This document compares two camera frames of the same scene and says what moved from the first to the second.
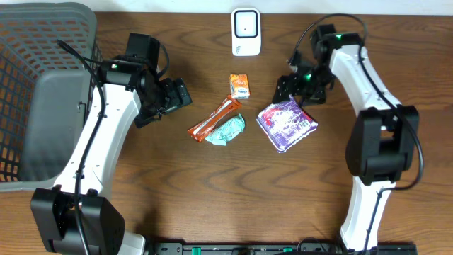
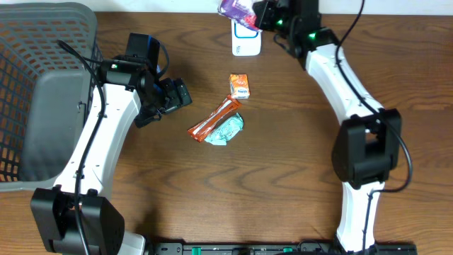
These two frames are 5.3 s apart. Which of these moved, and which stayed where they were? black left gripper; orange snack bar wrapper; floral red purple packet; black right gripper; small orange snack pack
Moved: floral red purple packet; black right gripper
Stayed: black left gripper; orange snack bar wrapper; small orange snack pack
